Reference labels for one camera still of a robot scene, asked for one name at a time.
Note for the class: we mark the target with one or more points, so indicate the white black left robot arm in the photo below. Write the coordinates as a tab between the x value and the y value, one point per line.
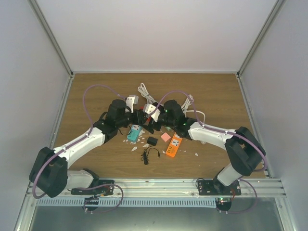
50	171

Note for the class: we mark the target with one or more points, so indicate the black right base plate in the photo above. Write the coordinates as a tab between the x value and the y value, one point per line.
214	187

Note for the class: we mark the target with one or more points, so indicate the pink square adapter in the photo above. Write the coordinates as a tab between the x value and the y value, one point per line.
165	137

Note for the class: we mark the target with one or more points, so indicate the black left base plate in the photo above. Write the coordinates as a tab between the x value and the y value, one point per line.
99	187

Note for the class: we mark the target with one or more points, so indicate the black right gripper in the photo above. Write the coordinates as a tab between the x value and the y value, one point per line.
149	127

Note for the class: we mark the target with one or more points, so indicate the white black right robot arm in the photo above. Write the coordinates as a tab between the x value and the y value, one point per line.
243	150

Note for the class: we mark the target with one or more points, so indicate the orange power strip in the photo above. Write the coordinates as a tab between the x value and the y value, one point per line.
174	145

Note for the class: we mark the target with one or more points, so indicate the black power adapter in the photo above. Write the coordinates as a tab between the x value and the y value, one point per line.
152	141

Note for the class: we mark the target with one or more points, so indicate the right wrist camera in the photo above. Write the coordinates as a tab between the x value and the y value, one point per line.
152	111

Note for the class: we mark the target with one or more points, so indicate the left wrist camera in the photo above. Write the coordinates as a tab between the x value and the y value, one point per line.
132	100

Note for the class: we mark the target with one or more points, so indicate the teal power strip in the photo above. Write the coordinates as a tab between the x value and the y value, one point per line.
134	133

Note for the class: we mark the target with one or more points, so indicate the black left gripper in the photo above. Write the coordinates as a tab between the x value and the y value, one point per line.
139	117

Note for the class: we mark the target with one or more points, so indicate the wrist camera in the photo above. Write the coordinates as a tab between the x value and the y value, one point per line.
152	111
132	100

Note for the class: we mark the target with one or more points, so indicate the slotted cable duct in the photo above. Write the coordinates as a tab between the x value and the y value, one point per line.
131	202

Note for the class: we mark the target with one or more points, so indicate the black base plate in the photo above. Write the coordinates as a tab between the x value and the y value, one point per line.
99	187
214	187

